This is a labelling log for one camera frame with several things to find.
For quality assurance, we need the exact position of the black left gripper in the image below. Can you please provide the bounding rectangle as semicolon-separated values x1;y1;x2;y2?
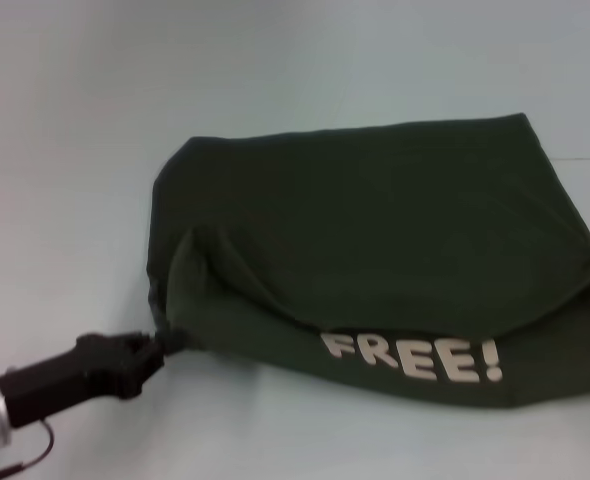
0;325;192;442

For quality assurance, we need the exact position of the dark green shirt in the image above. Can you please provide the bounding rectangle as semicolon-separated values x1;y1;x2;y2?
143;112;590;410

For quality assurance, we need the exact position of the left arm cable with connector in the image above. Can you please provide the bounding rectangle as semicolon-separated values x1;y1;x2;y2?
0;419;56;477

